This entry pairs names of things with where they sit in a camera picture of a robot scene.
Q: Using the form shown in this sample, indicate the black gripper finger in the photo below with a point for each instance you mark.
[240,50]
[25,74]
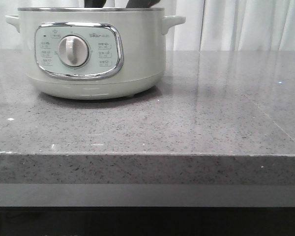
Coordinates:
[94,3]
[141,3]

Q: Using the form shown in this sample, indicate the pale green electric cooking pot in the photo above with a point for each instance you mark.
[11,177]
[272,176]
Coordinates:
[93,53]

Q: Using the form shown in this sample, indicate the white curtain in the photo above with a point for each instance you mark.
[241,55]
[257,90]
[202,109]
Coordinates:
[212,25]

